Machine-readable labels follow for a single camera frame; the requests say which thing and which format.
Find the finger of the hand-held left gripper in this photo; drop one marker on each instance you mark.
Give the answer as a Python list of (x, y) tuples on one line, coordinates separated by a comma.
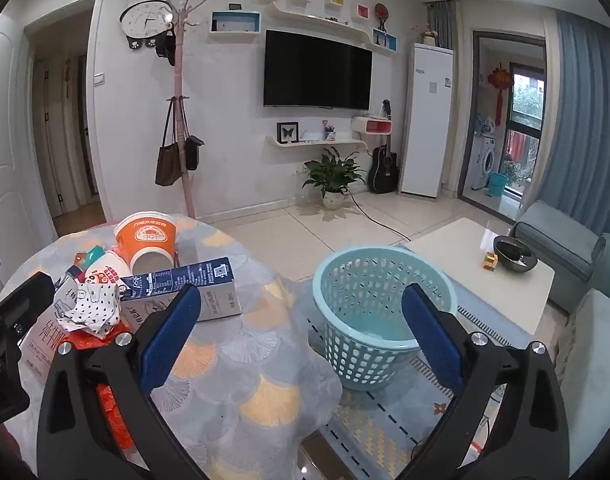
[(5, 310)]

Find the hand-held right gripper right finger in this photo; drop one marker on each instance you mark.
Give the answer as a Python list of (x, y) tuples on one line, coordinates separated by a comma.
[(430, 330)]

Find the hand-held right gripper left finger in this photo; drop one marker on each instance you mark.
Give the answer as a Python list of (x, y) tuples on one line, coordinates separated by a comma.
[(170, 330)]

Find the blue milk carton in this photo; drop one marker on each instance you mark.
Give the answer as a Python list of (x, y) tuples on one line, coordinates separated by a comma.
[(210, 285)]

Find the light blue plastic basket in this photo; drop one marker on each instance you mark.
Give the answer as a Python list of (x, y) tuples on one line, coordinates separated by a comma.
[(345, 310)]

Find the white red-print carton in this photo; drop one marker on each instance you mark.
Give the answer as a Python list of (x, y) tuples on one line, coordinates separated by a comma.
[(45, 340)]

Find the white coffee table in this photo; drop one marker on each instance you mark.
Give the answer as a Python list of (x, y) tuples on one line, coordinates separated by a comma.
[(460, 260)]

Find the white black-dotted crumpled paper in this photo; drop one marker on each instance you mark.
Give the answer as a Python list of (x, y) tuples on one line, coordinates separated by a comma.
[(95, 307)]

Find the patterned round tablecloth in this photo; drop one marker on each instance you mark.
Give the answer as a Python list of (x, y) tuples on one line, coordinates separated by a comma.
[(245, 360)]

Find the white red paper cup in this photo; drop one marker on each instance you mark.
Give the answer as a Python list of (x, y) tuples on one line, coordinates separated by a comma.
[(105, 270)]

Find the colourful puzzle cube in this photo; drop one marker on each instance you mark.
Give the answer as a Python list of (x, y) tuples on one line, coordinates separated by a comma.
[(490, 261)]

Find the orange paper cup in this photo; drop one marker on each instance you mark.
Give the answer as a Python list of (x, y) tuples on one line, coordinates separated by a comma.
[(145, 235)]

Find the teal plastic wrapper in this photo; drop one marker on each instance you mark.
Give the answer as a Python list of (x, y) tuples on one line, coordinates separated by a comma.
[(92, 255)]

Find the white door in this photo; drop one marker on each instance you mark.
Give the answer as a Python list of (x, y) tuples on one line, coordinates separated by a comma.
[(0, 160)]

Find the blue patterned rug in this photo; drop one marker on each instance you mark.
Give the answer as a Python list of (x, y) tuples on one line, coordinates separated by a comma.
[(375, 425)]

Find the black bowl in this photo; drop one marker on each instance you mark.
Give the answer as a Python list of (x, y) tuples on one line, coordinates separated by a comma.
[(515, 257)]

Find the teal sofa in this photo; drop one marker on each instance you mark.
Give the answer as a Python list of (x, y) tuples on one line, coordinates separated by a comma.
[(555, 235)]

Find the teal bucket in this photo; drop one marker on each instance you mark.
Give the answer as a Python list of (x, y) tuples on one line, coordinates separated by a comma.
[(496, 185)]

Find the black acoustic guitar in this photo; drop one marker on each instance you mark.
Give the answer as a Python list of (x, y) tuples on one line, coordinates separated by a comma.
[(382, 175)]

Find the brown tote bag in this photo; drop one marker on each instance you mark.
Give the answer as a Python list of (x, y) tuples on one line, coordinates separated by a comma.
[(167, 165)]

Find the white washing machine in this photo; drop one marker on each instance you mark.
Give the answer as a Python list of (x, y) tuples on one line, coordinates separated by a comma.
[(485, 162)]

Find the small black bag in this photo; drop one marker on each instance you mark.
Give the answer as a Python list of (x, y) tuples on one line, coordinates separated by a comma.
[(192, 152)]

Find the green potted plant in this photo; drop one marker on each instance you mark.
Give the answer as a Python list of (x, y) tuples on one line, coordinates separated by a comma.
[(332, 172)]

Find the white floor air conditioner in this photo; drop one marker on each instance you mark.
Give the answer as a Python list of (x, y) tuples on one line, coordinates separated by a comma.
[(425, 120)]

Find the pen holder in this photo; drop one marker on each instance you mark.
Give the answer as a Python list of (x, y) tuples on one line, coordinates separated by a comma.
[(328, 132)]

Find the pink coat rack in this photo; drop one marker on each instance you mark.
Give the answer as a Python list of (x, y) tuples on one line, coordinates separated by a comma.
[(177, 85)]

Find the red knot hanging ornament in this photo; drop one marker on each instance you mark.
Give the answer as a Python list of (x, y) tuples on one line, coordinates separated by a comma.
[(500, 80)]

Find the blue curtain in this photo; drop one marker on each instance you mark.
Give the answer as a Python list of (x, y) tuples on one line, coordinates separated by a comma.
[(585, 110)]

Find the black hat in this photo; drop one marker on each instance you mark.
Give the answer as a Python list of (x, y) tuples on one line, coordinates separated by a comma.
[(166, 50)]

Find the white blue box shelf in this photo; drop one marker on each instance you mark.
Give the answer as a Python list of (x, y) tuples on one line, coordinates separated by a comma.
[(235, 22), (385, 40)]

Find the grey curtain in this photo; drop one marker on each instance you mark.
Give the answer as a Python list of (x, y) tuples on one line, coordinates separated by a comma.
[(442, 22)]

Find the red round fan ornament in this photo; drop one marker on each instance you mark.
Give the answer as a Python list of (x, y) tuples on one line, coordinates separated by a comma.
[(381, 11)]

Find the red white wall box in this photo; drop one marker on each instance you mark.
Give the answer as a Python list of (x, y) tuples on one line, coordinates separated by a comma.
[(375, 127)]

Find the white low wall shelf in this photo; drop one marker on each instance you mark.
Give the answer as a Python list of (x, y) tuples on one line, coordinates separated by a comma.
[(295, 142)]

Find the black butterfly picture frame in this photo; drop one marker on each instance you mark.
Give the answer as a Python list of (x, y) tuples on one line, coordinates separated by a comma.
[(288, 132)]

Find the black wall television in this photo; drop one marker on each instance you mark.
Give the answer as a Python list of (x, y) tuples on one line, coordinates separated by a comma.
[(315, 70)]

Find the panda wall clock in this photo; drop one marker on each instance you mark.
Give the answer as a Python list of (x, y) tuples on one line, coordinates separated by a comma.
[(147, 20)]

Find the pink cube wall shelf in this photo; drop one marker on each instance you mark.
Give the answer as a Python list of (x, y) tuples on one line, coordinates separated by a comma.
[(363, 10)]

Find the white curved wall shelf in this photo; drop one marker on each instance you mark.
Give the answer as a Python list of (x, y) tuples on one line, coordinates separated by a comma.
[(310, 17)]

